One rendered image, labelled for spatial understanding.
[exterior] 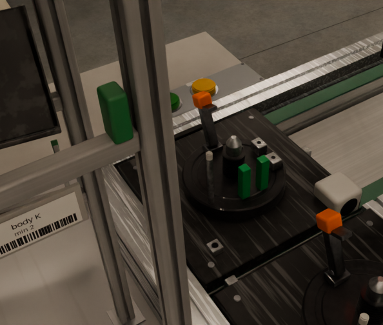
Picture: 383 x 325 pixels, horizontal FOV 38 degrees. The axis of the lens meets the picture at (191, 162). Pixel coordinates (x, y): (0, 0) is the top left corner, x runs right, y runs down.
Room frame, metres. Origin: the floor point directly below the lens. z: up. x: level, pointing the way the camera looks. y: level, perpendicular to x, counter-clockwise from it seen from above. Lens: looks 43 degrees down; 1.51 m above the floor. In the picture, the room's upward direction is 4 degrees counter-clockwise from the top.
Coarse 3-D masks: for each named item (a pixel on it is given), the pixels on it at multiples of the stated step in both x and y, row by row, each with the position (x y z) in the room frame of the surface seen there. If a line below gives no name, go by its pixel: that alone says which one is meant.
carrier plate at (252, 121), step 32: (224, 128) 0.64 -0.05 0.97; (256, 128) 0.64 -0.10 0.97; (288, 160) 0.56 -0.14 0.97; (288, 192) 0.50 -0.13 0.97; (192, 224) 0.46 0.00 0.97; (224, 224) 0.45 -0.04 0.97; (256, 224) 0.45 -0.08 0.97; (288, 224) 0.45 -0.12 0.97; (192, 256) 0.41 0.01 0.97; (224, 256) 0.40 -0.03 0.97; (256, 256) 0.40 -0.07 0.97
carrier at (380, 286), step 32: (352, 224) 0.44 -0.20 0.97; (288, 256) 0.40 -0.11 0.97; (320, 256) 0.39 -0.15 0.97; (352, 256) 0.39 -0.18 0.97; (224, 288) 0.36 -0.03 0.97; (256, 288) 0.36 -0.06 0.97; (288, 288) 0.35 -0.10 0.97; (320, 288) 0.34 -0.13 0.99; (352, 288) 0.33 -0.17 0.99; (256, 320) 0.31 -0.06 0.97; (288, 320) 0.31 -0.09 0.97; (320, 320) 0.30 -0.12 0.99; (352, 320) 0.30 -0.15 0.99
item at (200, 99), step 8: (192, 96) 0.60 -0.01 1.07; (200, 96) 0.59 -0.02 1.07; (208, 96) 0.59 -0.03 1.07; (200, 104) 0.58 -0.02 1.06; (208, 104) 0.58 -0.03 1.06; (200, 112) 0.59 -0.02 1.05; (208, 112) 0.57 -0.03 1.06; (208, 120) 0.58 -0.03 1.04; (208, 128) 0.58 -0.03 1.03; (208, 136) 0.57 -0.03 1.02; (216, 136) 0.58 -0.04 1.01; (208, 144) 0.57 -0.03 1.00
